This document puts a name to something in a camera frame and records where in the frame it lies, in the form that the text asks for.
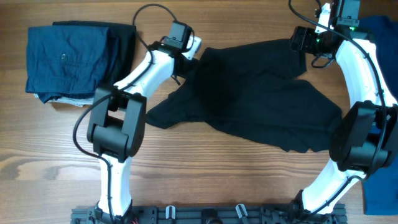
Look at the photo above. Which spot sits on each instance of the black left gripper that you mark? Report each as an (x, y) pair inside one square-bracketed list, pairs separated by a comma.
[(193, 65)]

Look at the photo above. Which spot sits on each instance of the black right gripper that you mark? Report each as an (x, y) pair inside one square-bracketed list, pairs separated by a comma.
[(308, 33)]

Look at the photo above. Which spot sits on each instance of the black t-shirt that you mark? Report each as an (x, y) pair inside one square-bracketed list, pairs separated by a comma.
[(255, 92)]

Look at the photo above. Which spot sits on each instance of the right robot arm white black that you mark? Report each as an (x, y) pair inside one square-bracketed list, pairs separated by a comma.
[(366, 139)]

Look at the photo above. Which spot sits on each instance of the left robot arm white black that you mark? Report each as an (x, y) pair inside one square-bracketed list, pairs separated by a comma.
[(118, 118)]

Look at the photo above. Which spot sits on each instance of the folded black garment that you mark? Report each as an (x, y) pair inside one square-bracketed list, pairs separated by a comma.
[(127, 42)]

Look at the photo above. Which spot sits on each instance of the folded white grey garment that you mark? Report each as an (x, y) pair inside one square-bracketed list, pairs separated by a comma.
[(73, 101)]

